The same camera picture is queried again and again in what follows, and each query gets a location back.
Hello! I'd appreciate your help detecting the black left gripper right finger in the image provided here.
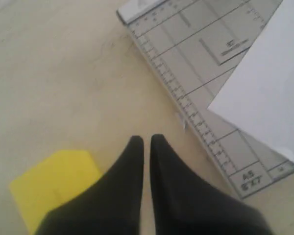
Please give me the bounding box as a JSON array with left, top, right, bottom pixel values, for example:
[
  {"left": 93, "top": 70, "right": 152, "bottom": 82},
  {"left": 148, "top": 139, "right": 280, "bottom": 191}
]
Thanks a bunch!
[{"left": 149, "top": 134, "right": 272, "bottom": 235}]

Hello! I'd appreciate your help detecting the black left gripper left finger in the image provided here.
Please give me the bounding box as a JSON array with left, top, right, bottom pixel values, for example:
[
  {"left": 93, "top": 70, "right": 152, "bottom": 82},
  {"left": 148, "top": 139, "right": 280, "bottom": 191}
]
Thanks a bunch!
[{"left": 36, "top": 136, "right": 144, "bottom": 235}]

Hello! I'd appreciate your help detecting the yellow cube block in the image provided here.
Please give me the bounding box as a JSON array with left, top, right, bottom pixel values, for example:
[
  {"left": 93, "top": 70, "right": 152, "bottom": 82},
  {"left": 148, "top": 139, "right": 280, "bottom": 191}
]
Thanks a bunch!
[{"left": 9, "top": 150, "right": 102, "bottom": 235}]

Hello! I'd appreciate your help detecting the white paper sheet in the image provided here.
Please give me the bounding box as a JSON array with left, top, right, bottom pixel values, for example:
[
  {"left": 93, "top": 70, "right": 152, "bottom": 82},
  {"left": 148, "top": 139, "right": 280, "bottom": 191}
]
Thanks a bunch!
[{"left": 208, "top": 0, "right": 294, "bottom": 163}]

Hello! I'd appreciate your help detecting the grey paper cutter base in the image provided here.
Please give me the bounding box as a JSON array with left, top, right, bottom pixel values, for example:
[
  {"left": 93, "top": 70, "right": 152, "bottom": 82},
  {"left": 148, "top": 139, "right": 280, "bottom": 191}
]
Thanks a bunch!
[{"left": 117, "top": 0, "right": 294, "bottom": 199}]

